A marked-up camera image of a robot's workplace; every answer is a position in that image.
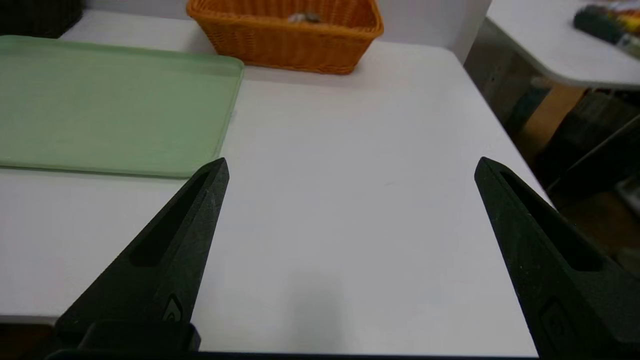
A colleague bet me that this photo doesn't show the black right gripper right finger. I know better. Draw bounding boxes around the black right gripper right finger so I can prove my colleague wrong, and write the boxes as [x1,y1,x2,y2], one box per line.
[475,157,640,354]

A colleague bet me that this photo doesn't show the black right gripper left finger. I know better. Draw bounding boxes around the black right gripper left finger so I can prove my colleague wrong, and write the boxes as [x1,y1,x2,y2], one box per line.
[55,158,230,354]

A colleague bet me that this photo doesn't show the chocolate candy pack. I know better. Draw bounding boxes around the chocolate candy pack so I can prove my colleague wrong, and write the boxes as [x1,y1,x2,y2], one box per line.
[287,12,324,25]

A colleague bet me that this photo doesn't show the orange wicker basket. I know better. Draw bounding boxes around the orange wicker basket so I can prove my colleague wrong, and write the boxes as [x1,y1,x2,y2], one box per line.
[186,0,385,76]

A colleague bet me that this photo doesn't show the dark brown wicker basket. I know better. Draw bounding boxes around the dark brown wicker basket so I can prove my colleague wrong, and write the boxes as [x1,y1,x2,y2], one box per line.
[0,0,85,39]

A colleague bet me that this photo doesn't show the green plastic tray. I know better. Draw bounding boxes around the green plastic tray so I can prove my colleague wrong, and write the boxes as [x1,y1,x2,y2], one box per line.
[0,35,245,179]

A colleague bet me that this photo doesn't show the white side table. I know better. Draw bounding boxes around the white side table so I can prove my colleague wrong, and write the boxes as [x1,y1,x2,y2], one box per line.
[486,0,640,92]

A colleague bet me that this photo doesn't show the orange white snack packet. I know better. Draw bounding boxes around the orange white snack packet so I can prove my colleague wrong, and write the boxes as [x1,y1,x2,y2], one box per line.
[607,2,640,37]

